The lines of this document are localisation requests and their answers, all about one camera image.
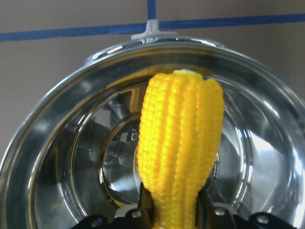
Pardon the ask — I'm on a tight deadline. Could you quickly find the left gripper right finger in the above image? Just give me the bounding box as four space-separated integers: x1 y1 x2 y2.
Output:
197 188 215 229

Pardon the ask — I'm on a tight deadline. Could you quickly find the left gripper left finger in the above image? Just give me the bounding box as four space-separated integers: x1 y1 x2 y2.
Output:
138 183 153 229

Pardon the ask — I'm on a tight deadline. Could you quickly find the yellow corn cob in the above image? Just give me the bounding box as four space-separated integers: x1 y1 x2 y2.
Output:
137 70 224 229

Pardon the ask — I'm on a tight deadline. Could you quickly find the white electric cooking pot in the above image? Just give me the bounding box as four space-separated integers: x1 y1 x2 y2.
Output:
0 20 305 229

